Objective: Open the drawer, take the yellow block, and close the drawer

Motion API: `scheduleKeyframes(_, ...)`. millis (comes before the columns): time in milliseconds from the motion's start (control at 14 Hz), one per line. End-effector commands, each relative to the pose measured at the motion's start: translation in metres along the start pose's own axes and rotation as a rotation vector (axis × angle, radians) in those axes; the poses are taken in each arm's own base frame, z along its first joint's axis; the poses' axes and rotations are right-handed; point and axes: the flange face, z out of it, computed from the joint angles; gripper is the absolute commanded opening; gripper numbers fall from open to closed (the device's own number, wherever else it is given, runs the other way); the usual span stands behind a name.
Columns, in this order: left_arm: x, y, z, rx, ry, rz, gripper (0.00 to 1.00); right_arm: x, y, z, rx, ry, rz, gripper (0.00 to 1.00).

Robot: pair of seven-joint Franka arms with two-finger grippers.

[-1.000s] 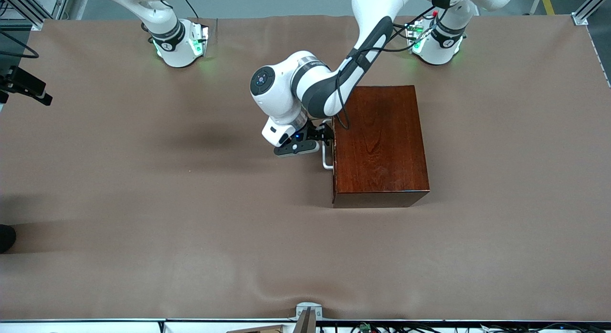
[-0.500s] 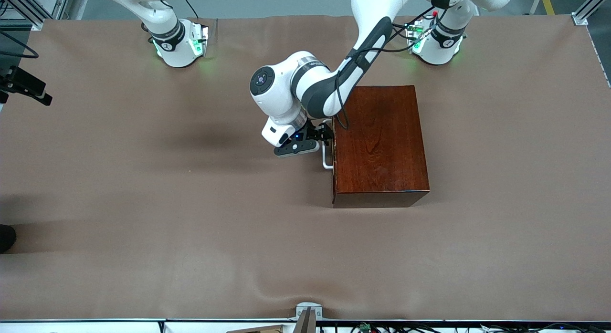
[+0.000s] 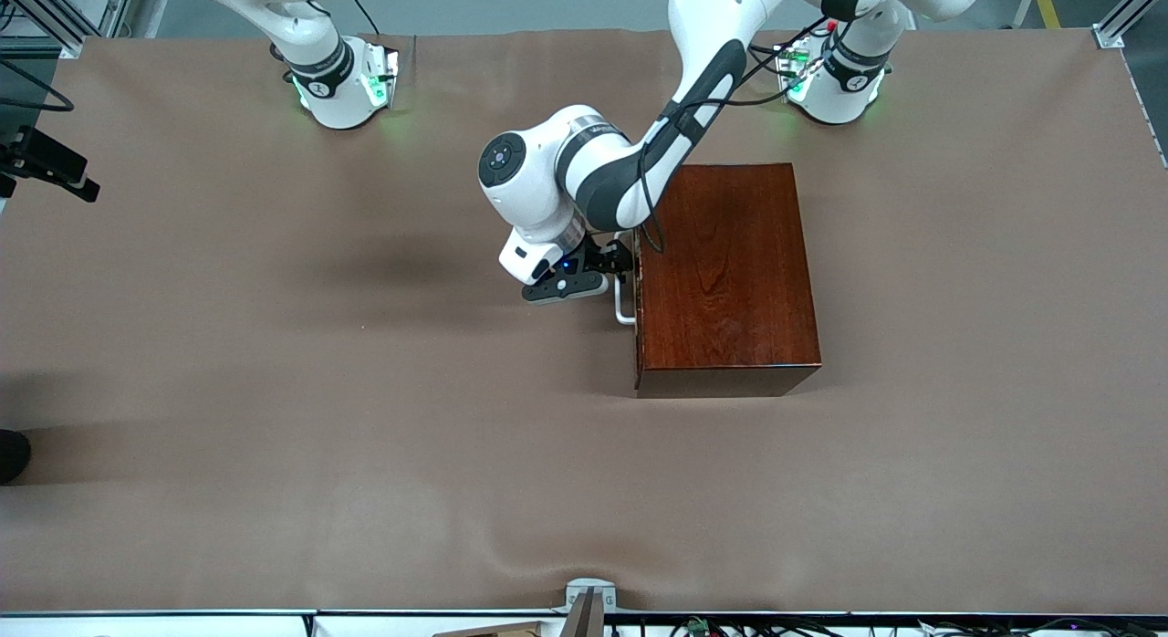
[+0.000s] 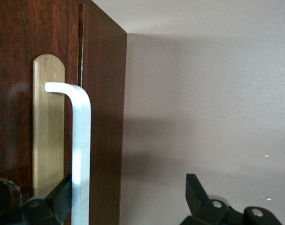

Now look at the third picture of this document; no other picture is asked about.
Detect light wooden drawer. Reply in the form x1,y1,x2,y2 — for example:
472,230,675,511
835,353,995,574
616,240,643,393

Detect dark brown wooden cabinet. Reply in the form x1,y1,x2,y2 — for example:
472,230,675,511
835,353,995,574
632,162,822,399

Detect black round object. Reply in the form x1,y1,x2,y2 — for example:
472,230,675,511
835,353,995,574
0,429,32,486

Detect brown table cover sheet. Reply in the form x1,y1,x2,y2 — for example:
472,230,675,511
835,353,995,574
0,27,1168,615

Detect brown wooden board piece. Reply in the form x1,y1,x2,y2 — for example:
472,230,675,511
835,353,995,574
432,621,546,637

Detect aluminium corner profile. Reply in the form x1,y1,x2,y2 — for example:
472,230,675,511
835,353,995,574
1092,0,1168,50

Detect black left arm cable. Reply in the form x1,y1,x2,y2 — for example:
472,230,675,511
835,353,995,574
637,16,828,255

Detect aluminium frame profiles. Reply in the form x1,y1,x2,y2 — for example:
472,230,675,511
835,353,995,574
0,0,138,58

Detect grey metal bracket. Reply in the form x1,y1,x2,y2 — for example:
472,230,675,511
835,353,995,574
552,578,618,616

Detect aluminium post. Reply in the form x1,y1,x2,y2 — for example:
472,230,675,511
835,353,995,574
558,590,605,637

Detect black table edge rail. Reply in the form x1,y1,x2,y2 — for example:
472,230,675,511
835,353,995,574
0,608,1168,620

